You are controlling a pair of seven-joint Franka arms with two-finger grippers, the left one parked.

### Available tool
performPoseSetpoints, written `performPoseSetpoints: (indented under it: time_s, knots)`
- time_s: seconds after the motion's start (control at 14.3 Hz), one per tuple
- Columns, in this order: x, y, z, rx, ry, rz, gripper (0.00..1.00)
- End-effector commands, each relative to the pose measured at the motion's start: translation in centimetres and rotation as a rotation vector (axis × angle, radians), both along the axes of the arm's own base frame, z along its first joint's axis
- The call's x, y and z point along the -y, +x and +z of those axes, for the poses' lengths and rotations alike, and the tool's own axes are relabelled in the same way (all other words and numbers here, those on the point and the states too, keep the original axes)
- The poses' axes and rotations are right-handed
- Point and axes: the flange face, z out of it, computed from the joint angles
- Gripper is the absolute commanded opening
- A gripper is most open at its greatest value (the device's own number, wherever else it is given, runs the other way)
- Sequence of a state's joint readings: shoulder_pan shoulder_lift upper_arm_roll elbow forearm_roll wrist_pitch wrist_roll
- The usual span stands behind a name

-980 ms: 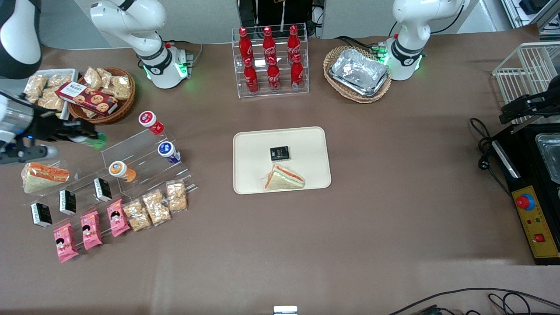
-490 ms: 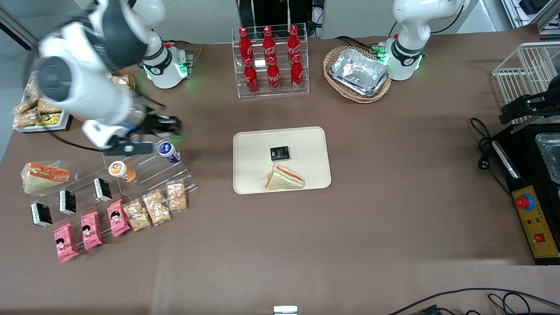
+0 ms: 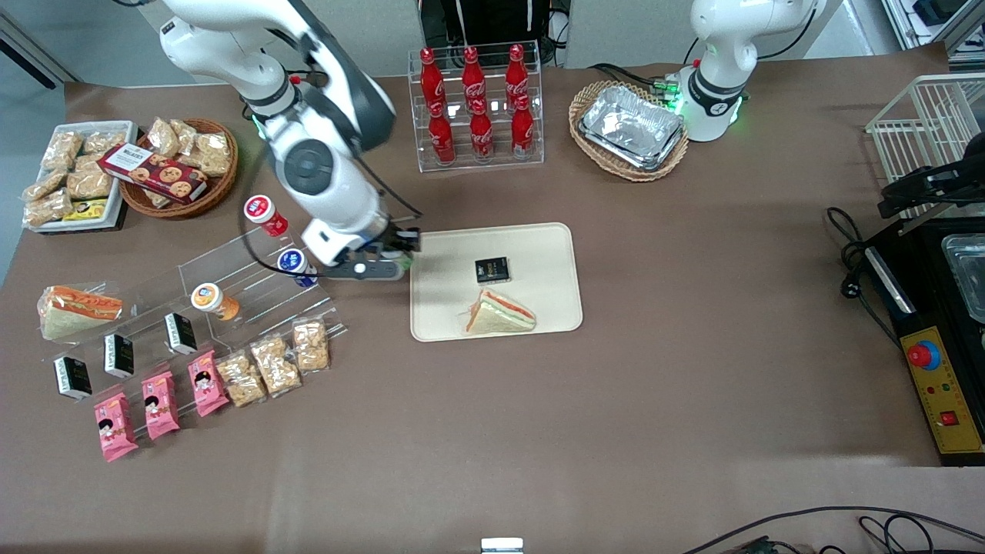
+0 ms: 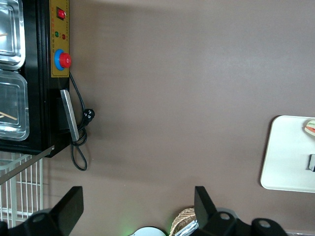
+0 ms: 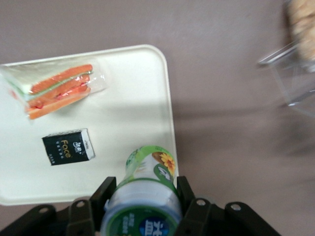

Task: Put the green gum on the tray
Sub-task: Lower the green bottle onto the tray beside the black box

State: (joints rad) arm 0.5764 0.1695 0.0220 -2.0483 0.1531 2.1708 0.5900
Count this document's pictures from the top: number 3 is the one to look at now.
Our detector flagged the blue gum bottle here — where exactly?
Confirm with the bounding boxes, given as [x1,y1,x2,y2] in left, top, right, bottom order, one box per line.
[277,248,318,289]

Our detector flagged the red gum bottle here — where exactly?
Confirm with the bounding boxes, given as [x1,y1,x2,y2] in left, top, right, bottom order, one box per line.
[243,194,290,238]

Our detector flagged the cream plastic tray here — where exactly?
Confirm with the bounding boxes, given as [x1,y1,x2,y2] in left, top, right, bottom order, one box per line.
[409,222,584,342]

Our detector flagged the orange gum bottle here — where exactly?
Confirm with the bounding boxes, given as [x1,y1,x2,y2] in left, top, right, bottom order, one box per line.
[190,282,241,322]

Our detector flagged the white rectangular snack tray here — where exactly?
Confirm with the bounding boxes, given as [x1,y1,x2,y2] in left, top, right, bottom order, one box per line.
[22,121,139,233]

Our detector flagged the red cola bottle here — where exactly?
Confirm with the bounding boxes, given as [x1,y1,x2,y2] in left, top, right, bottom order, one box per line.
[510,95,536,157]
[504,44,532,101]
[428,102,456,165]
[469,98,496,161]
[419,48,447,108]
[460,46,487,105]

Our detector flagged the clear acrylic tiered stand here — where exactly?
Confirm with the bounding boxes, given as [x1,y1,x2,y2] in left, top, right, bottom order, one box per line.
[42,265,224,455]
[179,228,349,401]

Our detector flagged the small wrapped triangular sandwich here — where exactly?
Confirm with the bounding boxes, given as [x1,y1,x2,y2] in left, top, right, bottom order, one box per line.
[464,289,537,336]

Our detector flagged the clear acrylic bottle rack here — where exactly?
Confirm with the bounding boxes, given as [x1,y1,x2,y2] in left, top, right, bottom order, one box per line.
[406,40,546,173]

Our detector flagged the brown wicker snack basket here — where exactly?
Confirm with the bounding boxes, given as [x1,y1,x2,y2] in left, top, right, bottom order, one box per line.
[119,118,239,220]

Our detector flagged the black carton right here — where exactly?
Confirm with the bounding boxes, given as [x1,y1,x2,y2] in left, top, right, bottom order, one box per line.
[164,312,199,356]

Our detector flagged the black carton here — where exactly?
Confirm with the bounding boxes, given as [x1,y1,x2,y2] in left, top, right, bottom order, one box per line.
[103,333,135,379]
[164,312,199,356]
[52,355,93,401]

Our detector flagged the pink cartoon snack packet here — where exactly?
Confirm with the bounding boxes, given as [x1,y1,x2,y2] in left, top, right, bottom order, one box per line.
[141,370,182,442]
[187,350,230,419]
[93,391,140,463]

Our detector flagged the red plaid cookie box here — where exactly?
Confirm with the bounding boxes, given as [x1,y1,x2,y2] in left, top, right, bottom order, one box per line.
[98,143,210,205]

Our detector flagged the wicker basket with foil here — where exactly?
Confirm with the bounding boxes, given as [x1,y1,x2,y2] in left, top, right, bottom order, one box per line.
[568,80,690,183]

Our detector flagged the black computer case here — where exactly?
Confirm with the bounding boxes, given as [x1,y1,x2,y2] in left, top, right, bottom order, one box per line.
[422,0,553,48]

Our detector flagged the stacked aluminium foil trays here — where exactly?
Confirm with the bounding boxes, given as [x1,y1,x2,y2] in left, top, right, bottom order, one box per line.
[579,85,686,172]

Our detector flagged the black carton middle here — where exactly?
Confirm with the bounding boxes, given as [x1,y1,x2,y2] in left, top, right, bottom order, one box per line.
[103,333,135,379]

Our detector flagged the large wrapped triangular sandwich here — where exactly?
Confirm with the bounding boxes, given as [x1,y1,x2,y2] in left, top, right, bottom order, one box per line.
[37,285,124,342]

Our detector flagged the black carton left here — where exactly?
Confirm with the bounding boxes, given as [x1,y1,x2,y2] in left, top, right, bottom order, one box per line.
[52,355,93,401]

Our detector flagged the black heating machine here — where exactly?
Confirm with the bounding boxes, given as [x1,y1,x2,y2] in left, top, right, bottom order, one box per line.
[862,215,985,468]

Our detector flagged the silver metal pan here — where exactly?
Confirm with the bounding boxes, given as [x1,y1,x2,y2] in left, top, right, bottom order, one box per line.
[940,233,985,324]

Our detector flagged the yellow control panel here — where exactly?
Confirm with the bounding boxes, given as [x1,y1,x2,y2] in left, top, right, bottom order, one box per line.
[899,325,985,456]

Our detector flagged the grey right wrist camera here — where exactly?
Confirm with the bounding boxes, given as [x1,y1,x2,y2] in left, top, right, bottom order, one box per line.
[329,256,406,282]

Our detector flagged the black left arm base cable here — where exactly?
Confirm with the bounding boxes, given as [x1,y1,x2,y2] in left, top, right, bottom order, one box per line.
[589,62,670,92]

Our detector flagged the black machine power cable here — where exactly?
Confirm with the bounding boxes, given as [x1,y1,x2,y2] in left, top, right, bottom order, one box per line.
[825,206,901,347]

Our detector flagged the long black cable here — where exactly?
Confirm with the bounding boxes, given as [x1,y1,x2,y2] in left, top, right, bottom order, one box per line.
[681,506,985,554]

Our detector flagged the black handle arm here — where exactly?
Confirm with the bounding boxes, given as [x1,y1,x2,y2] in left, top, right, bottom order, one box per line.
[877,135,985,220]

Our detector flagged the aluminium frame rack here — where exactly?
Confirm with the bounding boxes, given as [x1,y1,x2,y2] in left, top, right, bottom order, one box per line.
[881,0,985,51]

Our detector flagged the thin black looped cable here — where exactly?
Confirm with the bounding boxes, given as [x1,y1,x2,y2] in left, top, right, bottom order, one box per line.
[858,514,955,554]

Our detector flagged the white wire basket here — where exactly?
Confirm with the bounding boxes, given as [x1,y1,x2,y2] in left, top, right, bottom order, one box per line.
[866,73,985,220]

